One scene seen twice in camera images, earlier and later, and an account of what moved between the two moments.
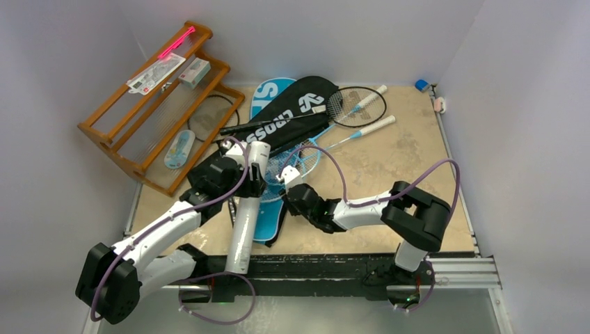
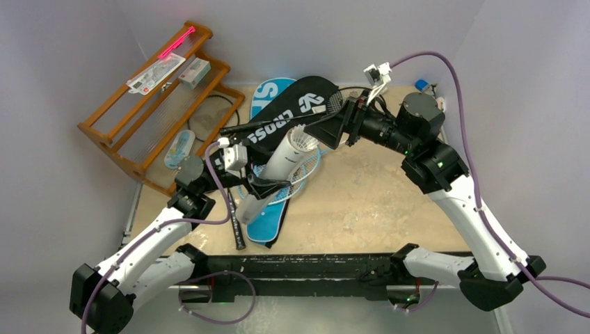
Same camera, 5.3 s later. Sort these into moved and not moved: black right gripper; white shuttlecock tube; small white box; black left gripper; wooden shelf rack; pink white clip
Moved: black right gripper; white shuttlecock tube
Not moved: pink white clip; black left gripper; wooden shelf rack; small white box
